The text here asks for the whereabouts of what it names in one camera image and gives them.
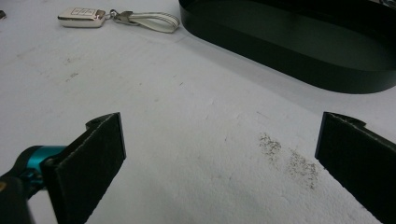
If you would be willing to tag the small dark object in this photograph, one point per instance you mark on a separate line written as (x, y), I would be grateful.
(2, 14)

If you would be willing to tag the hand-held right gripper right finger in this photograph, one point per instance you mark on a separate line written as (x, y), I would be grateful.
(361, 161)

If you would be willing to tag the black key rack with tray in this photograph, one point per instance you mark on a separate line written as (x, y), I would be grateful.
(280, 62)

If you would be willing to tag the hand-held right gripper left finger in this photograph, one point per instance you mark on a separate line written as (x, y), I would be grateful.
(84, 168)

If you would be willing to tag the white foam mat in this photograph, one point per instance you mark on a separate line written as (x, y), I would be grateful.
(186, 130)

